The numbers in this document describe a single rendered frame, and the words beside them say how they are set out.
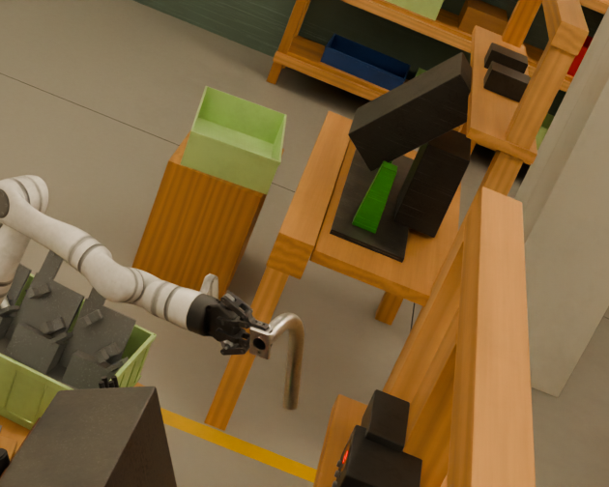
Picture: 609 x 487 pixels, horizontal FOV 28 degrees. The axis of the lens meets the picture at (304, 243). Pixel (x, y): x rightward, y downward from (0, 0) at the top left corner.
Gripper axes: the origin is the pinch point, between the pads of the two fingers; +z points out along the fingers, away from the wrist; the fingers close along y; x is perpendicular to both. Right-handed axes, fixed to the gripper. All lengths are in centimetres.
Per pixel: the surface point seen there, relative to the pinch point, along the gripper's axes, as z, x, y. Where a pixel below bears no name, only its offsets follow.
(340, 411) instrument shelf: 13.7, 7.0, -16.3
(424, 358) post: 18.0, 36.7, -20.9
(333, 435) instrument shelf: 16.6, -1.1, -15.1
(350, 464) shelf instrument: 27.0, -15.3, -6.3
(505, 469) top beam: 59, -38, 26
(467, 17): -194, 592, -169
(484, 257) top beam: 33.3, 20.4, 18.0
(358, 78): -257, 556, -218
